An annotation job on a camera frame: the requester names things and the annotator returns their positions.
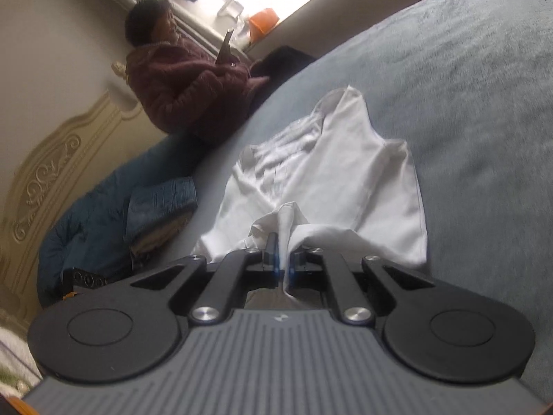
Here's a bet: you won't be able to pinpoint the white shirt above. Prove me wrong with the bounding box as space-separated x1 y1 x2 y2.
190 86 428 299

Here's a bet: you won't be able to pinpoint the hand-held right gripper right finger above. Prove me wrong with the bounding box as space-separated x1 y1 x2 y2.
287 246 435 326

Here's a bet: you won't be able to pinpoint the orange bag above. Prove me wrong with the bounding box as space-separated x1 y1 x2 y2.
248 8 279 42

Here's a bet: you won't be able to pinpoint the folded blue jeans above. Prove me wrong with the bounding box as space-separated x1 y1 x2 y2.
125 176 197 243

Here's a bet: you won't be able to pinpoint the folded beige pants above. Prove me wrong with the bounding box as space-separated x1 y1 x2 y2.
130 212 193 264

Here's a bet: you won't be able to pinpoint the cream carved headboard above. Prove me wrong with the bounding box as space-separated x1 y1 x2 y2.
0 63 143 325

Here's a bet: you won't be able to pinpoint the teal duvet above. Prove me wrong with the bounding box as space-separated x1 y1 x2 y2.
38 138 204 307

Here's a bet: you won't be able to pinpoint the grey blanket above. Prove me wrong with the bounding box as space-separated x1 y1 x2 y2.
142 0 553 398

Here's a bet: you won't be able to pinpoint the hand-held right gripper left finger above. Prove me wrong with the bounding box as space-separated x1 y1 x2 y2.
130 232 279 326

